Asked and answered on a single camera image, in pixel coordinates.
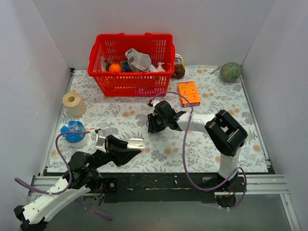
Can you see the green melon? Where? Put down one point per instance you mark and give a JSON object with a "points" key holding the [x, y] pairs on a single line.
{"points": [[229, 72]]}

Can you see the grey crumpled bag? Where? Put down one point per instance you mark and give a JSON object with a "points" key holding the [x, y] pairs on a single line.
{"points": [[138, 61]]}

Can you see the beige paper roll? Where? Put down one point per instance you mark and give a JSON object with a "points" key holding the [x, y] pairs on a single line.
{"points": [[74, 103]]}

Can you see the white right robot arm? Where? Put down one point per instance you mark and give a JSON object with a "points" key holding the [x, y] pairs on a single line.
{"points": [[225, 132]]}

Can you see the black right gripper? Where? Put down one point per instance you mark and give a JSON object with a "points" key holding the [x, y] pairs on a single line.
{"points": [[157, 122]]}

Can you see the blue wrapped tissue roll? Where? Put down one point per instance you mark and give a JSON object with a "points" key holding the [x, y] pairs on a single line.
{"points": [[76, 138]]}

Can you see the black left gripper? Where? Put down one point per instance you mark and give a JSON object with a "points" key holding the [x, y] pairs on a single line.
{"points": [[110, 149]]}

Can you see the orange snack box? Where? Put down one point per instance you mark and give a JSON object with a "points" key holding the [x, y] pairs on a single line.
{"points": [[190, 93]]}

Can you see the red plastic shopping basket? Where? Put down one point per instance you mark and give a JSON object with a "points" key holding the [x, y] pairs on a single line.
{"points": [[112, 47]]}

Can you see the brown jar with label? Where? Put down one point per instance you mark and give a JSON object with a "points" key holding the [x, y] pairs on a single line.
{"points": [[179, 67]]}

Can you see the dark green toy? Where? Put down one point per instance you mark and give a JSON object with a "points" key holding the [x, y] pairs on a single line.
{"points": [[125, 66]]}

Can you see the orange fruit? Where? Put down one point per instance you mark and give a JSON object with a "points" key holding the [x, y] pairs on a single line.
{"points": [[115, 68]]}

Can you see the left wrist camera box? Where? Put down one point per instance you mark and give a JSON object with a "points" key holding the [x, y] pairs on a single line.
{"points": [[100, 138]]}

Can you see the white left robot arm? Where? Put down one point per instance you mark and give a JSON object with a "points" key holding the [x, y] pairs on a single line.
{"points": [[82, 177]]}

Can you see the floral patterned table mat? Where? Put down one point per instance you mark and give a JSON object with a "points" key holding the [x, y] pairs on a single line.
{"points": [[126, 117]]}

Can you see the white pump bottle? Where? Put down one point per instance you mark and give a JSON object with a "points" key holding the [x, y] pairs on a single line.
{"points": [[160, 67]]}

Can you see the white earbud charging case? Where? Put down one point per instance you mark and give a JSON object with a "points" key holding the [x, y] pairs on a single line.
{"points": [[135, 143]]}

